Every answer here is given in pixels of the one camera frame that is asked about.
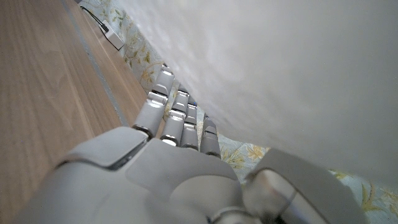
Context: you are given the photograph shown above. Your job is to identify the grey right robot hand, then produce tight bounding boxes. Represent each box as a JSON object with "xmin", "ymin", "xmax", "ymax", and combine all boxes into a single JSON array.
[{"xmin": 12, "ymin": 63, "xmax": 369, "ymax": 224}]

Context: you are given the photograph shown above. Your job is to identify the clear bubble wrap roll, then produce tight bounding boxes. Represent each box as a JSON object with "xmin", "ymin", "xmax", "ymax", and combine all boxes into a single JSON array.
[{"xmin": 119, "ymin": 0, "xmax": 398, "ymax": 187}]

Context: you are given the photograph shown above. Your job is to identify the floral printed backdrop cloth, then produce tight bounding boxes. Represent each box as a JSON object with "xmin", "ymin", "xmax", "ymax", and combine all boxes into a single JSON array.
[{"xmin": 77, "ymin": 0, "xmax": 398, "ymax": 224}]

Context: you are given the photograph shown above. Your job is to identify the white power outlet box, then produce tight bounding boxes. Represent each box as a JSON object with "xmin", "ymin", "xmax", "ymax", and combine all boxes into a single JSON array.
[{"xmin": 101, "ymin": 20, "xmax": 125, "ymax": 50}]

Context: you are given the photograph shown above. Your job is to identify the black outlet power cord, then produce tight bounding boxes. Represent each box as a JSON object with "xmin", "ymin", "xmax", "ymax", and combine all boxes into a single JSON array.
[{"xmin": 80, "ymin": 6, "xmax": 109, "ymax": 34}]

